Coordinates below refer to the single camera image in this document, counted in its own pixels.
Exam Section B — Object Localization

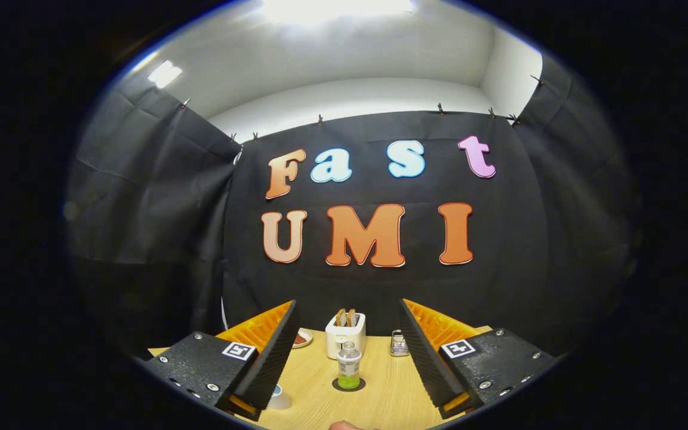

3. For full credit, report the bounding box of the cream white toaster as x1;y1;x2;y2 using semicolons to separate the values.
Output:
325;312;367;360

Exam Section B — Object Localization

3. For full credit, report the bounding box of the clear juice bottle white label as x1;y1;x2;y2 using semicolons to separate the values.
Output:
337;341;362;390

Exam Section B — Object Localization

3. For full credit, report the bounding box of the small ceiling light panel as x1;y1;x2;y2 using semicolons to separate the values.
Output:
148;60;183;89

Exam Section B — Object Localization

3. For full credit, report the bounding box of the white cup blue inside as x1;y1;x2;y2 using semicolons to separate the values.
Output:
266;384;292;410

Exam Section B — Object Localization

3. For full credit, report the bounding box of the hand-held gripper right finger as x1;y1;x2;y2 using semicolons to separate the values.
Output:
398;299;560;420

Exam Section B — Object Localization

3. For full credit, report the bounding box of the wooden table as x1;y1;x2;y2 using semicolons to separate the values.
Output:
148;325;494;430

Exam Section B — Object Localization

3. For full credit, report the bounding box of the black backdrop cloth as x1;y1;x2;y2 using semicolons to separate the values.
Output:
66;54;643;359

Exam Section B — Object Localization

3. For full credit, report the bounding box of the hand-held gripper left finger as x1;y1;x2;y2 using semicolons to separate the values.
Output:
141;300;300;422

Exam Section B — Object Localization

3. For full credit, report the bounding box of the large ceiling light panel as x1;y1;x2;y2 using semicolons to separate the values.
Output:
263;0;413;24

